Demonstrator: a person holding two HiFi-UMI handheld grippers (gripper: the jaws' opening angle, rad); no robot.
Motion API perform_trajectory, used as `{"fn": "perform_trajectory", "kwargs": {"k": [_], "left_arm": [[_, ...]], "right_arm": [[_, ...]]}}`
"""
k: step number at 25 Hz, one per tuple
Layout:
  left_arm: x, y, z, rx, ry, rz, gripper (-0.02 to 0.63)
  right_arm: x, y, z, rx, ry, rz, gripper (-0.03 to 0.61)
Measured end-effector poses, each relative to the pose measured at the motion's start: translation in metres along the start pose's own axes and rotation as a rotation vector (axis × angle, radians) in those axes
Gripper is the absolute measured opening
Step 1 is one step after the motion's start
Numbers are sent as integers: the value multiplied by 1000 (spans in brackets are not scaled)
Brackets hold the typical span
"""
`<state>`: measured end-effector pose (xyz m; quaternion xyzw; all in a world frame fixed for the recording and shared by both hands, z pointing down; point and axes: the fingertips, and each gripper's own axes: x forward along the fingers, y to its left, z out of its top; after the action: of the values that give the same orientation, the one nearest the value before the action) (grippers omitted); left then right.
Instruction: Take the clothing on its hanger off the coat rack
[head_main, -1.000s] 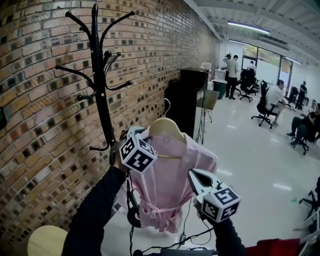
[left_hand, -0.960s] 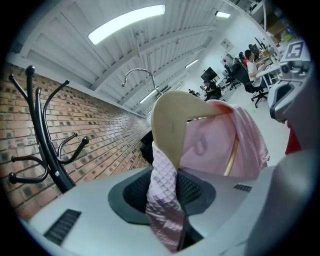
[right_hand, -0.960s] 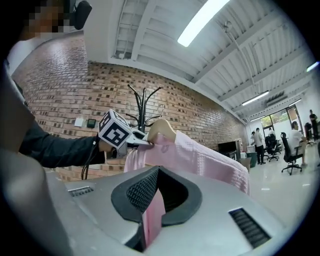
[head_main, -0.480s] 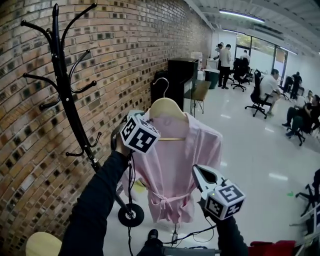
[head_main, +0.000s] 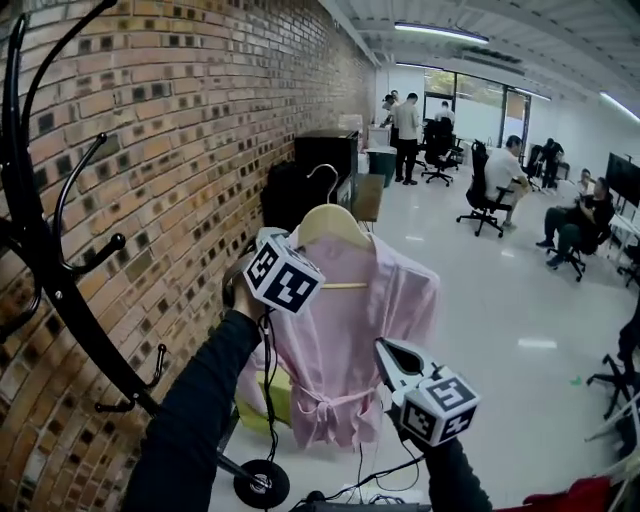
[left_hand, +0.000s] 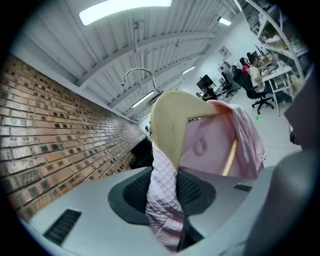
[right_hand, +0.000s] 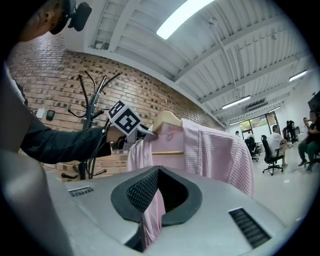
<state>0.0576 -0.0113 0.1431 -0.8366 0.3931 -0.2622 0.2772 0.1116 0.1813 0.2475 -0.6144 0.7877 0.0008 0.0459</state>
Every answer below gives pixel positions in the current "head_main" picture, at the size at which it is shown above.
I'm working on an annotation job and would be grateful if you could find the large glass window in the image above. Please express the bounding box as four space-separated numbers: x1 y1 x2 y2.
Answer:
423 68 507 121

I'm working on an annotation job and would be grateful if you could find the red cloth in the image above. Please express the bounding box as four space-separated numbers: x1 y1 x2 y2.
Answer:
522 474 632 512

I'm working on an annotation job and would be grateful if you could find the black cabinet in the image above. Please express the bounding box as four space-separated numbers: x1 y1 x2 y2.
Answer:
293 128 361 206

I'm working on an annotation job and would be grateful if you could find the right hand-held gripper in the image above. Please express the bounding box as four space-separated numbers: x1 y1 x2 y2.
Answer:
377 338 482 449

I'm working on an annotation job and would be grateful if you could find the person's left forearm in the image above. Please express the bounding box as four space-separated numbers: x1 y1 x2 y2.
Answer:
121 282 267 512

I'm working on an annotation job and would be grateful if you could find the brown board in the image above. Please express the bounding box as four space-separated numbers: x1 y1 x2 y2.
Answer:
351 173 387 222

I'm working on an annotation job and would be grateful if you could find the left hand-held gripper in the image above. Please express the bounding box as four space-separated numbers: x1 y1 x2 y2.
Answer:
243 227 327 317

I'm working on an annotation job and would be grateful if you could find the black office chair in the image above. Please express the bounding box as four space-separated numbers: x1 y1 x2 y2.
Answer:
524 143 545 192
547 227 614 282
585 294 640 421
421 119 465 188
455 140 516 239

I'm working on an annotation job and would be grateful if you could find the pink robe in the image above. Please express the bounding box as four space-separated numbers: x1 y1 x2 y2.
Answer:
234 232 441 451

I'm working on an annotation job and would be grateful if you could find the ceiling air vent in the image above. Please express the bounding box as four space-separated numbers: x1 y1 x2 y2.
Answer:
459 47 526 76

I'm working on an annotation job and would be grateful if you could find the white storage box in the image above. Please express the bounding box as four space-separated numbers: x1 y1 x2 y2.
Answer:
367 123 394 151

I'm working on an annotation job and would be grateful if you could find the white desk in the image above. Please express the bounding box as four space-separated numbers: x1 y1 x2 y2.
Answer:
607 207 640 266

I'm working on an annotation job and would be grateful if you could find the black metal coat rack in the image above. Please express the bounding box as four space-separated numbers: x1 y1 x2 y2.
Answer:
0 0 291 511

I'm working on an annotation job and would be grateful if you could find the yellow-green box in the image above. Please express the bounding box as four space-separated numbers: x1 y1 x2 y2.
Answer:
234 369 294 430

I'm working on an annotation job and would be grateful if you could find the dark green bin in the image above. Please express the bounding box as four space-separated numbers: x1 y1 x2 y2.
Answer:
367 148 399 190

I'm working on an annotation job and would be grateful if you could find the black device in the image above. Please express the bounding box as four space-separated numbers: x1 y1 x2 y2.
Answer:
299 490 431 512

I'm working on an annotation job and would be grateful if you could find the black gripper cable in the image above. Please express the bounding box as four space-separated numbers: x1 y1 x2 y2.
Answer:
260 309 280 481
292 432 426 512

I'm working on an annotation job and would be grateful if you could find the wooden clothes hanger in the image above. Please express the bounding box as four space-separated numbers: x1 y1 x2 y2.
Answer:
294 163 376 291

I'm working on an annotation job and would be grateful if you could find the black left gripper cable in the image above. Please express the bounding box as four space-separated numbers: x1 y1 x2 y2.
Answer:
260 309 280 481

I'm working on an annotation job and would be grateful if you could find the person's right forearm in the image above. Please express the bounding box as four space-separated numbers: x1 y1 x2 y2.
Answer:
399 409 494 512

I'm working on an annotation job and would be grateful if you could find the large black screen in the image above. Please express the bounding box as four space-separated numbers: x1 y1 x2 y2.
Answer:
605 152 640 209

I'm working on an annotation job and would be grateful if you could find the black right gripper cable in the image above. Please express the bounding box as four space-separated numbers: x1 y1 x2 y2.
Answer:
292 432 426 512

